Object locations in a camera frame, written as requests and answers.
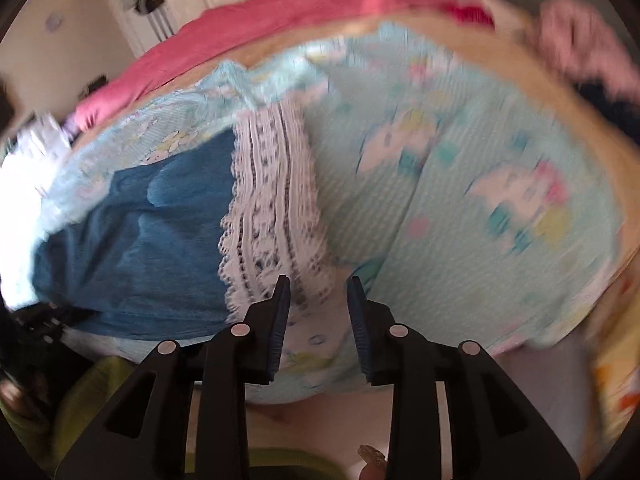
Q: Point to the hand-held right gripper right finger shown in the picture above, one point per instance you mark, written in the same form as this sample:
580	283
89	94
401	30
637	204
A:
360	335

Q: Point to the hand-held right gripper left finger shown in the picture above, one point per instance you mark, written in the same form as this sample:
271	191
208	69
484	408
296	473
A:
279	332

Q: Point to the blue denim garment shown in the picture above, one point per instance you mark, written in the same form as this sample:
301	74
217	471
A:
150	240

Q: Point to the person's right hand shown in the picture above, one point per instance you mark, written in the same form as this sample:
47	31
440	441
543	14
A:
372	462

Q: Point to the light blue cartoon printed blanket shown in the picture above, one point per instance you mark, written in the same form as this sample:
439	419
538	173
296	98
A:
450	260

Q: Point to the white drawer unit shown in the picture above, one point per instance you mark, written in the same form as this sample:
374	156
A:
35	140

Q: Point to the purple cloth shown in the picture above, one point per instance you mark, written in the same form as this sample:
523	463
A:
72	125

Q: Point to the yellow printed bed sheet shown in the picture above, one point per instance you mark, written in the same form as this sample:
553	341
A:
617	360

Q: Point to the white door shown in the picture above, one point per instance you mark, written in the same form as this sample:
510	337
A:
131	27

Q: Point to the pink duvet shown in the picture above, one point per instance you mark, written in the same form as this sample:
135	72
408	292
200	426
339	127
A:
300	15

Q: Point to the red floral pillow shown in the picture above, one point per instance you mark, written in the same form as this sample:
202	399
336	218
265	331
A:
470	14

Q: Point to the dark navy cloth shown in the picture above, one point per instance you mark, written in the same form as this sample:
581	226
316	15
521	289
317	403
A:
615	105

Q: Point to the pink fluffy cloth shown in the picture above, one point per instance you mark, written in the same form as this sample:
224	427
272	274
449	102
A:
585	40

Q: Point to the round grey wall fitting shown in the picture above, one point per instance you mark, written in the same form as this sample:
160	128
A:
54	22

